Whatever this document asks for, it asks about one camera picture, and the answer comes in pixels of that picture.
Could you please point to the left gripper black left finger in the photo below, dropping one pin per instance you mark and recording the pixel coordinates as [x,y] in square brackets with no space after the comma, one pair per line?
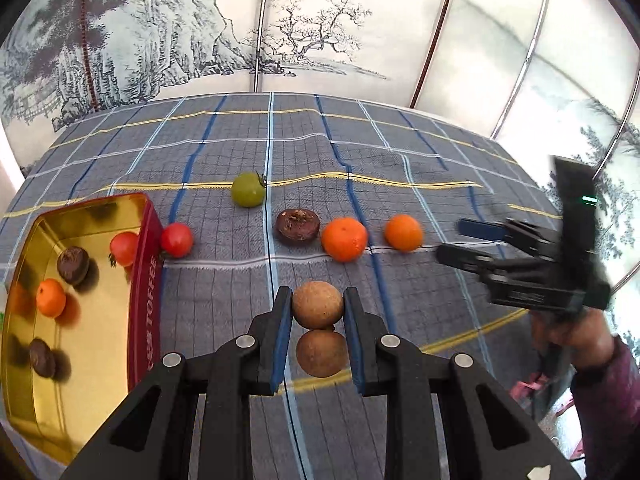
[149,435]

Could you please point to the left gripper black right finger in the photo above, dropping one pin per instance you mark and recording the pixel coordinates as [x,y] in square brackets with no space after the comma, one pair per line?
[444,409]

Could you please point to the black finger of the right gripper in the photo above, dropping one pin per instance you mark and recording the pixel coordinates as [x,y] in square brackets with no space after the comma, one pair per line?
[481,230]
[466,259]

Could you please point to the smooth orange fruit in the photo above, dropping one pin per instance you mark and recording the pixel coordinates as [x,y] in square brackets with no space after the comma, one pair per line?
[403,233]

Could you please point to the red toffee tin box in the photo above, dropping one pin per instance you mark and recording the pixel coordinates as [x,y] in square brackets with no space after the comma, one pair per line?
[106,339]

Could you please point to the brown longan fruit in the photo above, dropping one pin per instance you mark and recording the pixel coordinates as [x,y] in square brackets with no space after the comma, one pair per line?
[317,304]
[321,353]

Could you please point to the orange mandarin with stem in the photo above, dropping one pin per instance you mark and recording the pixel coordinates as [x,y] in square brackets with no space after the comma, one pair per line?
[50,298]

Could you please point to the purple sleeve forearm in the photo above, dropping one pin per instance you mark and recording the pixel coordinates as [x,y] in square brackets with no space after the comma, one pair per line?
[607,402]

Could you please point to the person right hand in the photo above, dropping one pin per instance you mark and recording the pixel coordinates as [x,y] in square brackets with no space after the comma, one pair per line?
[588,337]

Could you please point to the grey plaid tablecloth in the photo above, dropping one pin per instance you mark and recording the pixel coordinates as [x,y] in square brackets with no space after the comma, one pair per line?
[337,157]

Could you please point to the dark brown passion fruit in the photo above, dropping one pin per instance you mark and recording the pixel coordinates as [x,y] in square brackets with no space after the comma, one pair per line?
[297,226]

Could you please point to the dark passion fruit in tin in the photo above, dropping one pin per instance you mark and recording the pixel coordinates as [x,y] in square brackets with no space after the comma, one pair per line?
[73,265]

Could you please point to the red tomato in tin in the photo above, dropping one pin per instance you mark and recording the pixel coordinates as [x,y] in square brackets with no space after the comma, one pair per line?
[123,247]

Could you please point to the green tomato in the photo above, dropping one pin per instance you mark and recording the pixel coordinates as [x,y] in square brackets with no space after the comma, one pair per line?
[249,189]

